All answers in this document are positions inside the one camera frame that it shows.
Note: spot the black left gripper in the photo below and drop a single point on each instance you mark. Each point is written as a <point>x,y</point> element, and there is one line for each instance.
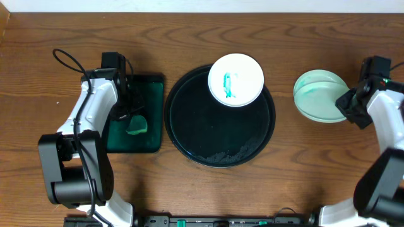
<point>127,111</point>

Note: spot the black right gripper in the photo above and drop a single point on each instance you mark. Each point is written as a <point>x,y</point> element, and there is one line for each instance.
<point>341,104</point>

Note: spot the green and yellow sponge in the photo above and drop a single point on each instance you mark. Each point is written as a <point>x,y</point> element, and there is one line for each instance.
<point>137,125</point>

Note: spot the white plate with green stain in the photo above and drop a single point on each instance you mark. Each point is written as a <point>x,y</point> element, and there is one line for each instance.
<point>235,80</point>

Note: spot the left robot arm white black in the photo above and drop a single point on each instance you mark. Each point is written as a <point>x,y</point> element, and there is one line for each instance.
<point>75,165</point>

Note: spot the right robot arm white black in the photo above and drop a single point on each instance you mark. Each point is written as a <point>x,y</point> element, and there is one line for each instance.
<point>378,197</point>

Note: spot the rectangular dark green tray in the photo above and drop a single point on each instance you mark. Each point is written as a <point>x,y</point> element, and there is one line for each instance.
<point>117,140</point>

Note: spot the round black tray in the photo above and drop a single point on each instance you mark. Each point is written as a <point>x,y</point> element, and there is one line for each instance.
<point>210,133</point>

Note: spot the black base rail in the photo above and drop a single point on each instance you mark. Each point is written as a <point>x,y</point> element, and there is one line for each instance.
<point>165,221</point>

